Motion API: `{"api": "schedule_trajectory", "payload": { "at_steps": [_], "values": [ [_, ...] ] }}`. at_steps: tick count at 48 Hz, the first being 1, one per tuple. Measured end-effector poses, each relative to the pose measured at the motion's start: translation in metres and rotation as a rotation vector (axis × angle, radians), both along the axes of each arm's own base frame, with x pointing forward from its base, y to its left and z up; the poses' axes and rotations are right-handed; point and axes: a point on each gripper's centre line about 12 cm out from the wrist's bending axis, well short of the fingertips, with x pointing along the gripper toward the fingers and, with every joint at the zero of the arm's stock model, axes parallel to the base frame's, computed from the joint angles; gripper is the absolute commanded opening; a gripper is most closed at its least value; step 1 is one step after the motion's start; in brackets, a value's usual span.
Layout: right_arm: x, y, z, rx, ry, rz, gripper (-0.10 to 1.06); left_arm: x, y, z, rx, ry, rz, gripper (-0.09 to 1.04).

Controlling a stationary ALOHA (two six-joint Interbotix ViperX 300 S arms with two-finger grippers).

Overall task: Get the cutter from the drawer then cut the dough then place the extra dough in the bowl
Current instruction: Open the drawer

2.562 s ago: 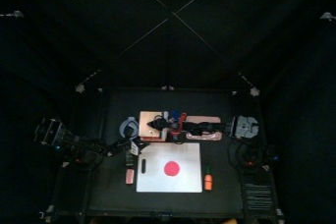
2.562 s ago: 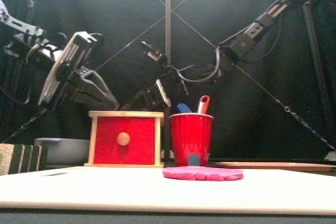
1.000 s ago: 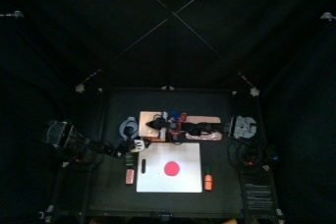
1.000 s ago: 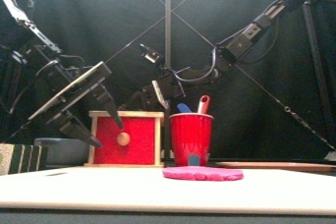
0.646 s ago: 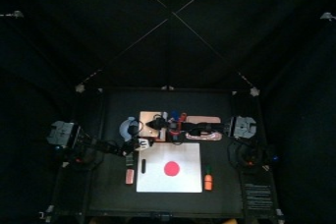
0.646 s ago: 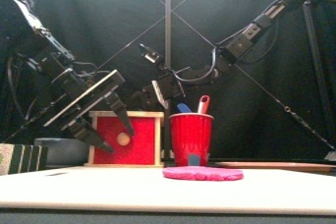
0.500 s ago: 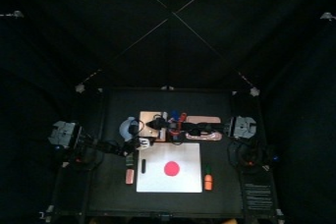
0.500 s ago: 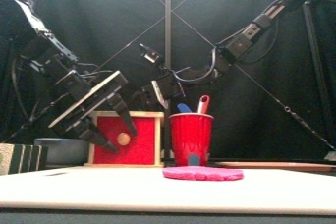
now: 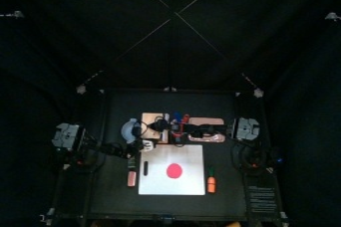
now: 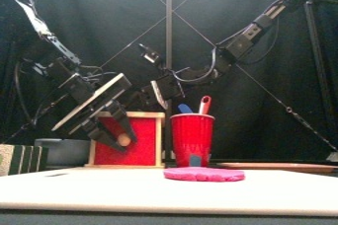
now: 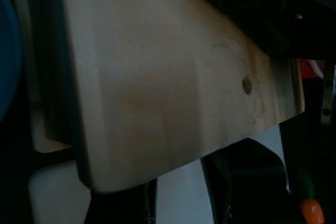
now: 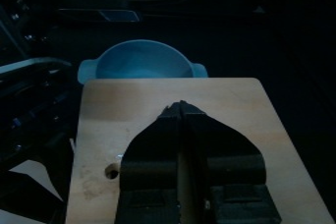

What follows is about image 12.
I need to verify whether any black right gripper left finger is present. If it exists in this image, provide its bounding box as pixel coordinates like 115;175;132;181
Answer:
115;100;184;224

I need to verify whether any blue bowl with handles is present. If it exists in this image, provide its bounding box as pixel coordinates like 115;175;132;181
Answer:
76;39;211;84

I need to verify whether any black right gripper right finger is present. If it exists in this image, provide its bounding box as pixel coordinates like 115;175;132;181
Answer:
180;99;283;224

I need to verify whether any wooden cutting board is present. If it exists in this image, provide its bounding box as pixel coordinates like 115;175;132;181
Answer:
64;77;336;224

